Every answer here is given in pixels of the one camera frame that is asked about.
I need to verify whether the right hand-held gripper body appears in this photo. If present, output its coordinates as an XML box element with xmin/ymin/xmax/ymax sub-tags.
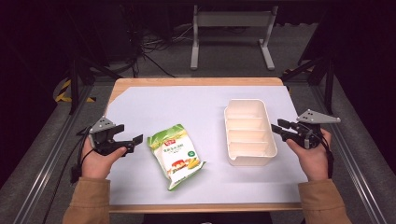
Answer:
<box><xmin>280</xmin><ymin>108</ymin><xmax>342</xmax><ymax>150</ymax></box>

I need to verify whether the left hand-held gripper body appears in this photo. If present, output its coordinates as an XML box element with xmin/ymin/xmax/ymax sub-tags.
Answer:
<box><xmin>88</xmin><ymin>116</ymin><xmax>136</xmax><ymax>157</ymax></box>

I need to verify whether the white divided plastic box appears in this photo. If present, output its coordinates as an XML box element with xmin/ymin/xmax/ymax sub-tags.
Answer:
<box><xmin>223</xmin><ymin>98</ymin><xmax>278</xmax><ymax>167</ymax></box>

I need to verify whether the green and white snack packet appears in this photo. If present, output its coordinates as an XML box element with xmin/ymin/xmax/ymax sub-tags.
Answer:
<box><xmin>147</xmin><ymin>123</ymin><xmax>207</xmax><ymax>192</ymax></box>

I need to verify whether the person's left hand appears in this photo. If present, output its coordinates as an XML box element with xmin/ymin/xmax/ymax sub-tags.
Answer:
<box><xmin>81</xmin><ymin>136</ymin><xmax>128</xmax><ymax>180</ymax></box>

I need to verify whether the person's right hand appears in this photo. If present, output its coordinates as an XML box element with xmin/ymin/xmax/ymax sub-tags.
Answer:
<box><xmin>285</xmin><ymin>128</ymin><xmax>332</xmax><ymax>183</ymax></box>

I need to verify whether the black tripod stand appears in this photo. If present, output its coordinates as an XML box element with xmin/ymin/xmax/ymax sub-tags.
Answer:
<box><xmin>66</xmin><ymin>54</ymin><xmax>123</xmax><ymax>116</ymax></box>
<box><xmin>280</xmin><ymin>55</ymin><xmax>336</xmax><ymax>116</ymax></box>

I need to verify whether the yellow and black striped tape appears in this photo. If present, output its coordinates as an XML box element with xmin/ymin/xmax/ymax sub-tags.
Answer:
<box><xmin>53</xmin><ymin>78</ymin><xmax>96</xmax><ymax>104</ymax></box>

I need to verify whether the white table mat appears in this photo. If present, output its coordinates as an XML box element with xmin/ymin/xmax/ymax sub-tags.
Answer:
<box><xmin>106</xmin><ymin>85</ymin><xmax>309</xmax><ymax>206</ymax></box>

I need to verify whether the wooden table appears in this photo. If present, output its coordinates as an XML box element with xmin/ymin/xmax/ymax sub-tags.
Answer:
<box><xmin>104</xmin><ymin>77</ymin><xmax>304</xmax><ymax>215</ymax></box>

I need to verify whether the white metal stand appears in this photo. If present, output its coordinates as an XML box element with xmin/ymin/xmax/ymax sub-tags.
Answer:
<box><xmin>190</xmin><ymin>4</ymin><xmax>280</xmax><ymax>71</ymax></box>

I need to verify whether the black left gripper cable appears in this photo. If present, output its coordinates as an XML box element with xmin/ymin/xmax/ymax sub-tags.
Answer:
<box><xmin>69</xmin><ymin>125</ymin><xmax>95</xmax><ymax>185</ymax></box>

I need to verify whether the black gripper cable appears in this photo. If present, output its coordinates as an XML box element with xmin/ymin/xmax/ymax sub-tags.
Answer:
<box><xmin>320</xmin><ymin>135</ymin><xmax>336</xmax><ymax>180</ymax></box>
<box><xmin>69</xmin><ymin>125</ymin><xmax>95</xmax><ymax>185</ymax></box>

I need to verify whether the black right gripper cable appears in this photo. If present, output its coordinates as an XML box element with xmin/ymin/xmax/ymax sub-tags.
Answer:
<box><xmin>320</xmin><ymin>135</ymin><xmax>336</xmax><ymax>180</ymax></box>

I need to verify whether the aluminium rail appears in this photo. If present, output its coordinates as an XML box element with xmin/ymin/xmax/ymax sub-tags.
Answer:
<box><xmin>12</xmin><ymin>83</ymin><xmax>95</xmax><ymax>224</ymax></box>
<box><xmin>310</xmin><ymin>83</ymin><xmax>389</xmax><ymax>224</ymax></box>

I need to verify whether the tangle of black floor cables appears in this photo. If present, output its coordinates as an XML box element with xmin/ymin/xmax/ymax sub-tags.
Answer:
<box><xmin>122</xmin><ymin>12</ymin><xmax>195</xmax><ymax>78</ymax></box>

